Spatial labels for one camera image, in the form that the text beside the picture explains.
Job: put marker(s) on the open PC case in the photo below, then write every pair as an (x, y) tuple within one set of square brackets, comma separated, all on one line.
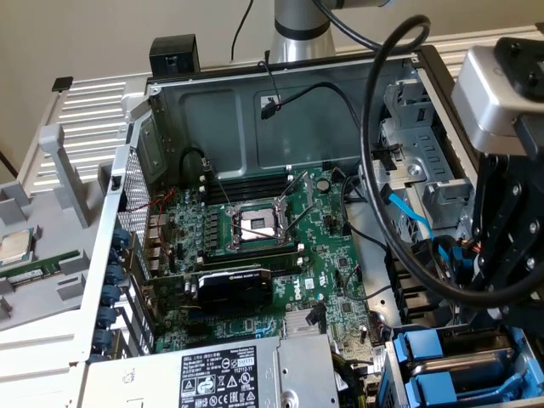
[(212, 127)]

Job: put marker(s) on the black graphics card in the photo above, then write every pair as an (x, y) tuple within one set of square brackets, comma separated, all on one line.
[(234, 289)]

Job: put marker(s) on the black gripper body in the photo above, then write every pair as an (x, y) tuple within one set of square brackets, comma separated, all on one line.
[(534, 136)]

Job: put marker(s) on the silver finned heatsink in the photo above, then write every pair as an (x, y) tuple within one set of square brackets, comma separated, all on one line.
[(297, 323)]

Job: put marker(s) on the thin metal locking lever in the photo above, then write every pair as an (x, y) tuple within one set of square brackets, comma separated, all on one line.
[(222, 189), (299, 219)]

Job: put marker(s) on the black box mount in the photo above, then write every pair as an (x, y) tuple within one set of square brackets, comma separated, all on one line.
[(174, 55)]

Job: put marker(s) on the blue expansion slot latch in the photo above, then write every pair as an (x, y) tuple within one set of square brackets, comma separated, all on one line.
[(102, 338), (115, 275), (115, 256), (110, 296), (122, 236), (106, 317)]

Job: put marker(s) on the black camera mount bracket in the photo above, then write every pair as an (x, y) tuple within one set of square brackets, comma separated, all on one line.
[(523, 64)]

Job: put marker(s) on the black RAM slot bank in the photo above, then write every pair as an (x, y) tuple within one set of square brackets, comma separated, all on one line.
[(255, 257), (251, 187)]

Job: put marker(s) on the silver CPU chip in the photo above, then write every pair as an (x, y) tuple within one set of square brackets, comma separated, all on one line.
[(15, 246)]

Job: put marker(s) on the round coin battery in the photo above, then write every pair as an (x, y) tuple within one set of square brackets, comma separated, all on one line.
[(324, 184)]

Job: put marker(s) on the silver power supply unit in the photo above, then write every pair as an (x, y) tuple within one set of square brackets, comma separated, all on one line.
[(263, 374)]

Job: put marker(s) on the hard disk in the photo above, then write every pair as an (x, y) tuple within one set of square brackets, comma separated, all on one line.
[(467, 365)]

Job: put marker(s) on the green motherboard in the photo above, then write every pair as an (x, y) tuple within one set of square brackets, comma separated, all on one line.
[(314, 221)]

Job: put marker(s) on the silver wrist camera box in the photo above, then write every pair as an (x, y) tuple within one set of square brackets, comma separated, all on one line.
[(484, 106)]

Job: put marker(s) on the grey parts rack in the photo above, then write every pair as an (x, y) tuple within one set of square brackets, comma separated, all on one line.
[(64, 255)]

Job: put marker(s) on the green RAM stick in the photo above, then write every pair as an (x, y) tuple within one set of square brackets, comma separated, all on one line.
[(42, 265)]

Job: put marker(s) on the silver metal drive cage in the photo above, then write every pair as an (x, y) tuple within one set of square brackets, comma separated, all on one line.
[(425, 144)]

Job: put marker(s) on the metal socket cover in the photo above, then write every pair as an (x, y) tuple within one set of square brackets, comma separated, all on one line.
[(307, 187)]

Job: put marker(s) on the CPU socket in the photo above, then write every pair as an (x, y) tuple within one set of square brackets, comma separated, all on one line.
[(255, 223)]

